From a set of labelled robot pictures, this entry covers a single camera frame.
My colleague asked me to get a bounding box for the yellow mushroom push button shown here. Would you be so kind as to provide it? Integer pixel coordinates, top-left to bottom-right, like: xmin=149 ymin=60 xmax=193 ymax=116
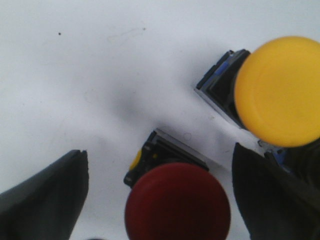
xmin=195 ymin=36 xmax=320 ymax=148

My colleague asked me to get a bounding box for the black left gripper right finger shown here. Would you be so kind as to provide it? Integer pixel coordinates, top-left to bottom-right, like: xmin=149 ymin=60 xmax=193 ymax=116
xmin=231 ymin=143 xmax=320 ymax=240

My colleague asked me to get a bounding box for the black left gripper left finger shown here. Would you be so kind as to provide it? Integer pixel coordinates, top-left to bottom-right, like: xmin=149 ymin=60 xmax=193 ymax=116
xmin=0 ymin=150 xmax=89 ymax=240

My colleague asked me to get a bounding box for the black push button base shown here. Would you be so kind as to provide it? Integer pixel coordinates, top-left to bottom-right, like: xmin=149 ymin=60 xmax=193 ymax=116
xmin=258 ymin=139 xmax=320 ymax=189

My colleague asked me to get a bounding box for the red mushroom push button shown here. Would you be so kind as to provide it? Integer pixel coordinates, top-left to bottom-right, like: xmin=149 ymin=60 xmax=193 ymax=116
xmin=123 ymin=129 xmax=231 ymax=240

